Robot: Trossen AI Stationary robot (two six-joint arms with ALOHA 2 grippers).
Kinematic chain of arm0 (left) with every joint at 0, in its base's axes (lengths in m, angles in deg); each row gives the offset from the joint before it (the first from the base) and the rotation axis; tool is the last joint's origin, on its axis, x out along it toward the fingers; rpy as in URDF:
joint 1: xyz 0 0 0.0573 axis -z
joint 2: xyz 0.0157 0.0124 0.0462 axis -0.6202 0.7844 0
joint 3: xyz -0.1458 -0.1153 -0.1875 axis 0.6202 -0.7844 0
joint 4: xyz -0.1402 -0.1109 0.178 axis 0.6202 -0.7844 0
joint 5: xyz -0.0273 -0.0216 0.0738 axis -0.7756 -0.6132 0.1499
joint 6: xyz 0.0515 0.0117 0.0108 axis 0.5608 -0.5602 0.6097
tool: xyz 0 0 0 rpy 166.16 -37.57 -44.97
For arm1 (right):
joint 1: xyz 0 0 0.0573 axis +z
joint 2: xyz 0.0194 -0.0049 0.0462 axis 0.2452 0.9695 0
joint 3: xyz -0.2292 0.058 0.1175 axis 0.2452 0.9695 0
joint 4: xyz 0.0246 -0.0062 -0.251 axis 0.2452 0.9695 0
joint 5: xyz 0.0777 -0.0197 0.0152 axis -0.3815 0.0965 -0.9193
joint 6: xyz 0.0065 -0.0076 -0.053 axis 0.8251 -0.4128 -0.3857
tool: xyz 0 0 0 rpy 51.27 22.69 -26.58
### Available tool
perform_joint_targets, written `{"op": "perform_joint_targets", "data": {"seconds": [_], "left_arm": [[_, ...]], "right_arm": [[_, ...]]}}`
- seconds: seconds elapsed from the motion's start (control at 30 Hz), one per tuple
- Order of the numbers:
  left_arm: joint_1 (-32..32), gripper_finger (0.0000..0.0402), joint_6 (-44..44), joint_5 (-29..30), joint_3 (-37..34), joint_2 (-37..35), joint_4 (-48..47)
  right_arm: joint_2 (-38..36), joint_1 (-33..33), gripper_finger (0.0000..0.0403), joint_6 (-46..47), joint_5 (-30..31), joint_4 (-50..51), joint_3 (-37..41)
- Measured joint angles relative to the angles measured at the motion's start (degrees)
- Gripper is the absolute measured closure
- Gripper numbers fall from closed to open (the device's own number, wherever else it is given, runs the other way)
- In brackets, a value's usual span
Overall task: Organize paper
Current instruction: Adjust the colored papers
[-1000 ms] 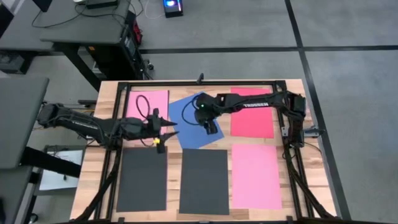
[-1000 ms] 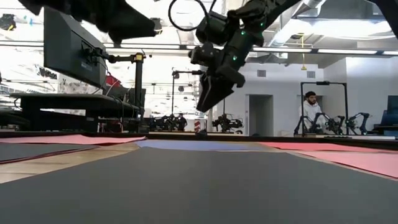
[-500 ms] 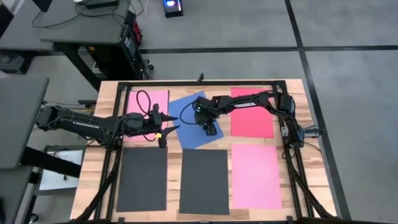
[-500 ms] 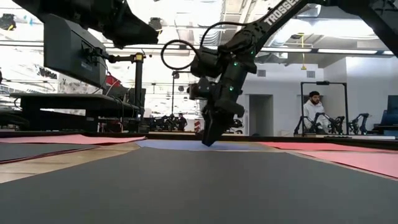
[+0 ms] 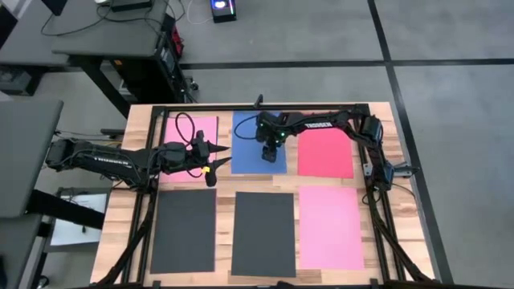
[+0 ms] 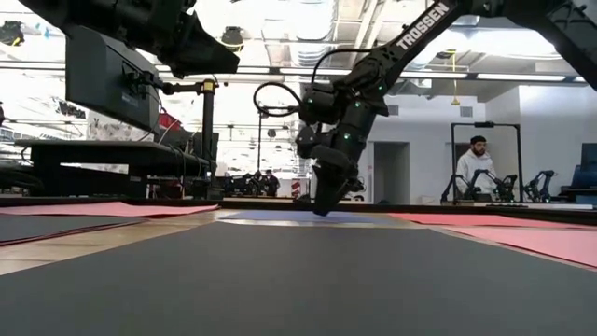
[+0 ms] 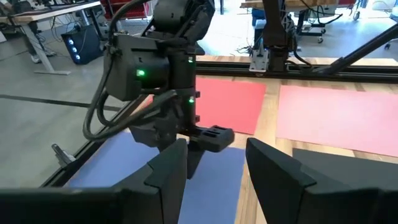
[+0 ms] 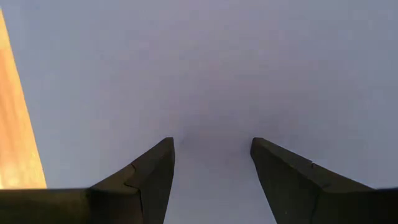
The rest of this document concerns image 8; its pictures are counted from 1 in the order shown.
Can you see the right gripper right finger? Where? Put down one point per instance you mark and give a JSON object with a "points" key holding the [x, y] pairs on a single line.
{"points": [[304, 193]]}

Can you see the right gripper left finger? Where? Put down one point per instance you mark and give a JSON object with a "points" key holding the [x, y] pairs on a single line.
{"points": [[133, 193]]}

